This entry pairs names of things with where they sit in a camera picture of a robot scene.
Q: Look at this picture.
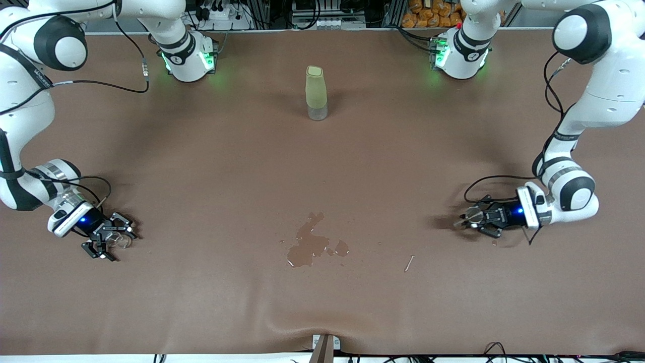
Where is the brown table mat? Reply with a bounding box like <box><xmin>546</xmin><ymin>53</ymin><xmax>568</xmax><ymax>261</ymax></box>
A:
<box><xmin>0</xmin><ymin>28</ymin><xmax>645</xmax><ymax>356</ymax></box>

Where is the spilled liquid puddle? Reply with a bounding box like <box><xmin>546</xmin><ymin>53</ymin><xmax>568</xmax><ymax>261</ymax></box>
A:
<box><xmin>280</xmin><ymin>212</ymin><xmax>350</xmax><ymax>268</ymax></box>

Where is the orange snack packets pile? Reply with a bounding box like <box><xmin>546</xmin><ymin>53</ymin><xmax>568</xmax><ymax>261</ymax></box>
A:
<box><xmin>402</xmin><ymin>0</ymin><xmax>464</xmax><ymax>29</ymax></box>

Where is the yellow-green frosted bottle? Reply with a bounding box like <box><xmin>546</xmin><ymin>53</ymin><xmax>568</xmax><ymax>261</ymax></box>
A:
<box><xmin>305</xmin><ymin>66</ymin><xmax>329</xmax><ymax>122</ymax></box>

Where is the white power strip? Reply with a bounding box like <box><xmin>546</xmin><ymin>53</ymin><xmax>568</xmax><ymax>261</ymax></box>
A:
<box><xmin>199</xmin><ymin>0</ymin><xmax>250</xmax><ymax>31</ymax></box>

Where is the white flat device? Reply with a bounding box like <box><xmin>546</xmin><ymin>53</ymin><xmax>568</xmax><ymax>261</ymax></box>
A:
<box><xmin>291</xmin><ymin>14</ymin><xmax>367</xmax><ymax>30</ymax></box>

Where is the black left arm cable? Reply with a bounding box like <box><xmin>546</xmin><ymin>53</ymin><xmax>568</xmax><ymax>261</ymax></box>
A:
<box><xmin>464</xmin><ymin>50</ymin><xmax>575</xmax><ymax>246</ymax></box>

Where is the metal table clamp bracket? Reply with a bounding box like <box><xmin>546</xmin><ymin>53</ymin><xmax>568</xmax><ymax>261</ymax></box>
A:
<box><xmin>308</xmin><ymin>334</ymin><xmax>342</xmax><ymax>363</ymax></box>

